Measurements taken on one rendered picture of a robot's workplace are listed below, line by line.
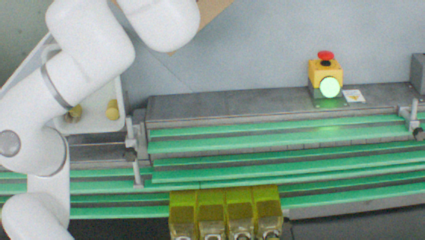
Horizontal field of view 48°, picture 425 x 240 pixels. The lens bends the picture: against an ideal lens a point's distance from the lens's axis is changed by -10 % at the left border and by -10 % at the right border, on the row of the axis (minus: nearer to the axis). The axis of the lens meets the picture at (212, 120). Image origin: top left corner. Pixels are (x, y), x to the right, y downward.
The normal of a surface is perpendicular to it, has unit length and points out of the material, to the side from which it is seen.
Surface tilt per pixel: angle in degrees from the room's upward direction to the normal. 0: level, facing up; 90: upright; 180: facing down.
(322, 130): 90
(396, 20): 0
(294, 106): 90
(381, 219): 90
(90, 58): 4
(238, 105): 90
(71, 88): 15
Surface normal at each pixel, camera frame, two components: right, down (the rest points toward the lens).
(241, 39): 0.03, 0.48
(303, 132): -0.06, -0.87
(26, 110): 0.41, -0.20
